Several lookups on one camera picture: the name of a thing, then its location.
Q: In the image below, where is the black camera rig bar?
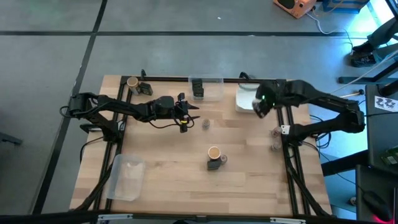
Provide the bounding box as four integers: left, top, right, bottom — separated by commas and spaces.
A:
0, 210, 398, 224

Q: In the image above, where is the black aluminium table frame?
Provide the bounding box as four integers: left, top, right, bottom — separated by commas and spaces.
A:
70, 74, 332, 218

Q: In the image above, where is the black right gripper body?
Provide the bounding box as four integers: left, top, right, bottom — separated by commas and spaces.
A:
257, 80, 285, 110

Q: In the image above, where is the white floor cable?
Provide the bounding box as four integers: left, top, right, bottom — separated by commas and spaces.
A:
306, 12, 354, 48

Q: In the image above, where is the white plastic tray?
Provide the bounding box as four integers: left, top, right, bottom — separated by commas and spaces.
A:
234, 83, 261, 113

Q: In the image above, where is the black computer mouse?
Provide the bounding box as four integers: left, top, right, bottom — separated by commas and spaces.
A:
363, 190, 394, 222

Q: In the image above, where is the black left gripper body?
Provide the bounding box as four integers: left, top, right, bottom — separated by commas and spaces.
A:
170, 92, 190, 133

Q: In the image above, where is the small clear plastic bin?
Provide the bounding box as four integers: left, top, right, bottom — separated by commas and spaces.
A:
188, 76, 224, 103

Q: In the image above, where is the black desk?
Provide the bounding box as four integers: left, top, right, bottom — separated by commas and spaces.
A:
356, 83, 398, 222

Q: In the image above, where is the white printed paper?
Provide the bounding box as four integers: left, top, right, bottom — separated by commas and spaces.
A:
374, 95, 398, 113

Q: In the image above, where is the orange speaker box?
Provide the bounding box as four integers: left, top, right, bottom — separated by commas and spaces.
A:
273, 0, 317, 19

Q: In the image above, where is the dark floor object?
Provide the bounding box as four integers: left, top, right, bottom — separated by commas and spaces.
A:
0, 132, 23, 146

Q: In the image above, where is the large clear plastic tub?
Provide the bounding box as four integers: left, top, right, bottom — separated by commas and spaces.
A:
106, 153, 146, 202

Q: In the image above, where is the silver rig bracket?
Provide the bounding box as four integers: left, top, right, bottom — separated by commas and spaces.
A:
269, 217, 307, 224
98, 213, 134, 222

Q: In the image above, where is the blue box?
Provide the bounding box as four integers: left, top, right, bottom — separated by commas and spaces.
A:
322, 0, 371, 14

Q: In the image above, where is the green circuit board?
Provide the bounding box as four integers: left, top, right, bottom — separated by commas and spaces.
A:
381, 146, 398, 166

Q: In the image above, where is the pale cable with black plug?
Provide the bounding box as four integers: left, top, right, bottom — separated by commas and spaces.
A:
331, 89, 365, 99

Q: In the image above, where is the person's shoe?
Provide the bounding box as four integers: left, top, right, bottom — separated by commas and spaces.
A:
353, 42, 376, 54
351, 52, 377, 68

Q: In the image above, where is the person's leg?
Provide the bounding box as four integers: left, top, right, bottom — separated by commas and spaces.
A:
366, 17, 398, 47

